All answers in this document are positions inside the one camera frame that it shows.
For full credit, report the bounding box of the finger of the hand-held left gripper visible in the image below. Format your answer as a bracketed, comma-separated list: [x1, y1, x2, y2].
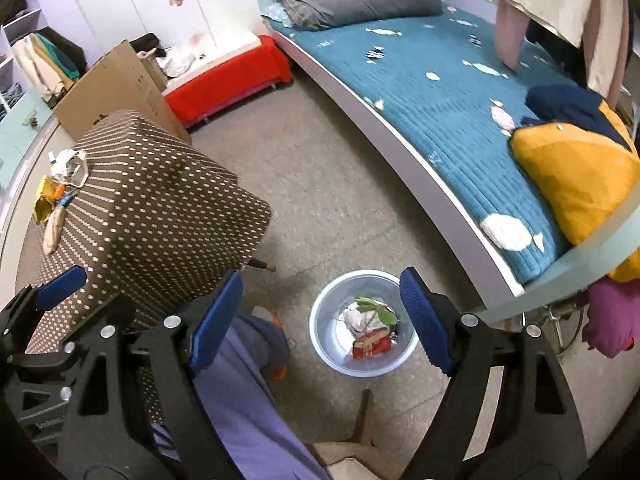
[2, 265, 88, 333]
[60, 294, 137, 361]

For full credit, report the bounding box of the dark hanging jacket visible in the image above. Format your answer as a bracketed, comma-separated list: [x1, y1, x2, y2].
[40, 27, 88, 73]

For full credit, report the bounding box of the yellow padded jacket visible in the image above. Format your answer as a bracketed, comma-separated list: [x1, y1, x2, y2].
[509, 102, 640, 283]

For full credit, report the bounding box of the red stool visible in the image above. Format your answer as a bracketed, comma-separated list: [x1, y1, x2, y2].
[164, 35, 293, 128]

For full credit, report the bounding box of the white paper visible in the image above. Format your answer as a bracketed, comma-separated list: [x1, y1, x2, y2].
[342, 307, 373, 333]

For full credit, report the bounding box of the white plastic bag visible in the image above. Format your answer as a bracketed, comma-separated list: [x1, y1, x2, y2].
[157, 45, 196, 77]

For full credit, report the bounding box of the blue plastic bucket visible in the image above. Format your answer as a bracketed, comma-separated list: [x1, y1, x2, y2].
[309, 270, 418, 378]

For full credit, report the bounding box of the teal quilted mattress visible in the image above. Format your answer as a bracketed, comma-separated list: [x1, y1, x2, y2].
[262, 7, 626, 286]

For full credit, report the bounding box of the large cardboard box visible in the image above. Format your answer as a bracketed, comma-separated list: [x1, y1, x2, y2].
[52, 41, 192, 145]

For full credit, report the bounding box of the brown polka dot tablecloth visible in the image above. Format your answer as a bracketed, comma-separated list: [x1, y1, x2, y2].
[17, 110, 273, 426]

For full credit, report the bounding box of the navy cloth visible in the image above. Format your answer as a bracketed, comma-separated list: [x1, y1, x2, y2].
[520, 84, 636, 153]

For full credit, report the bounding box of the magenta pillow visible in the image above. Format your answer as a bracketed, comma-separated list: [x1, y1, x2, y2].
[582, 275, 640, 358]

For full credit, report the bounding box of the grey orange shoe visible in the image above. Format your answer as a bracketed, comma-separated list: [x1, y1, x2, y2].
[232, 305, 297, 381]

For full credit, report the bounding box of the light blue pillow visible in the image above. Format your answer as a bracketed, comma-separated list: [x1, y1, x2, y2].
[262, 2, 293, 28]

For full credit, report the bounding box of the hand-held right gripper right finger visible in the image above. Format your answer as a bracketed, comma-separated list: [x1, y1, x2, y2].
[399, 266, 590, 480]

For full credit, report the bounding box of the pink hanging garment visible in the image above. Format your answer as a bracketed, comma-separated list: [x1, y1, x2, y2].
[494, 0, 528, 73]

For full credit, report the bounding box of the lilac cubby shelf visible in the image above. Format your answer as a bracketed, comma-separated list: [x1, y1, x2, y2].
[0, 7, 43, 111]

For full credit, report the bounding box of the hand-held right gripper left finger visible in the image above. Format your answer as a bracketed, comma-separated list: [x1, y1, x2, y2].
[56, 269, 245, 480]

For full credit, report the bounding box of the red white snack wrapper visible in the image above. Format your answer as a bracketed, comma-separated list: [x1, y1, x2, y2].
[352, 327, 393, 359]

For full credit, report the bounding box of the curved beige cabinet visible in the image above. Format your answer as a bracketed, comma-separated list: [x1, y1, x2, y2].
[0, 110, 61, 271]

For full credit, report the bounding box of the teal drawer cabinet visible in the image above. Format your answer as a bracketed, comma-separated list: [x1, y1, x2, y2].
[0, 85, 56, 186]

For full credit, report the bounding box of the person's purple trouser leg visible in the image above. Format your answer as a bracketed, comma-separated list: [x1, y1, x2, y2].
[150, 305, 331, 480]

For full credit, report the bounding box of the green hanging garment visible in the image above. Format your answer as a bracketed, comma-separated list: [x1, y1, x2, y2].
[37, 35, 81, 81]

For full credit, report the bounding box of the cream hanging jacket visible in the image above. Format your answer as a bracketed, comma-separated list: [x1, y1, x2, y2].
[12, 34, 66, 101]

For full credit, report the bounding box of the light teal bunk bed frame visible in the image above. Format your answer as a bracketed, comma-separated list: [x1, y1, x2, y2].
[255, 0, 640, 323]

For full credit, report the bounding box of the white board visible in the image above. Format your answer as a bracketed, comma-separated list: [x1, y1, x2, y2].
[190, 31, 263, 86]

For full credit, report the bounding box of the black clothes pile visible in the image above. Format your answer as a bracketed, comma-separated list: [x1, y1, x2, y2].
[131, 32, 166, 58]

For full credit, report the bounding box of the yellow wrapper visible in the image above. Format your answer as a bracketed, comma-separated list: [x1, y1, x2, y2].
[34, 176, 66, 222]

